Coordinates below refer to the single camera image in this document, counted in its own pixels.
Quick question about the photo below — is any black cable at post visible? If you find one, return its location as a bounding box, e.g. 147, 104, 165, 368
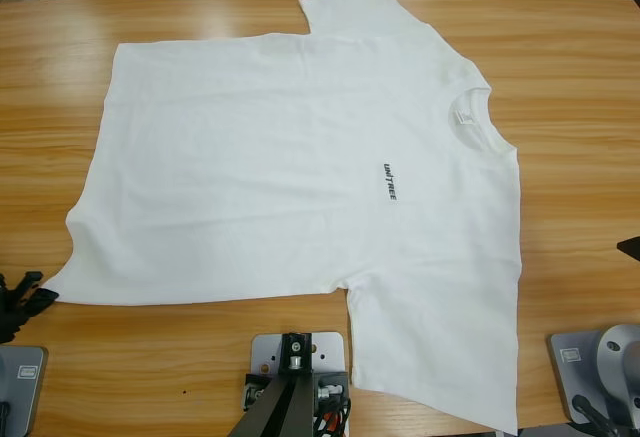
337, 395, 355, 437

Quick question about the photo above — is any white Unitree t-shirt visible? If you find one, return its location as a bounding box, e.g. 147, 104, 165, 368
43, 0, 525, 436

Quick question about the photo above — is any white mount plate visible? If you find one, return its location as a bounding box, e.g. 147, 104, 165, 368
249, 331, 349, 377

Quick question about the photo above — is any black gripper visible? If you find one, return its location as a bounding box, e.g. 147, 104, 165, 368
0, 270, 61, 344

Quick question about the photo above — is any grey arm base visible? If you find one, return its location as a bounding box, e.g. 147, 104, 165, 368
545, 324, 640, 431
0, 345, 50, 437

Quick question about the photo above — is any dark camera post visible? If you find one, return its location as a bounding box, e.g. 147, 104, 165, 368
233, 331, 317, 437

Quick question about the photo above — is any black corner bracket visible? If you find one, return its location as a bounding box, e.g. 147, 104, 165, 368
242, 370, 274, 412
313, 369, 351, 411

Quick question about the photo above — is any red cable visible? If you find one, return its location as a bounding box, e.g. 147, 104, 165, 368
318, 406, 346, 437

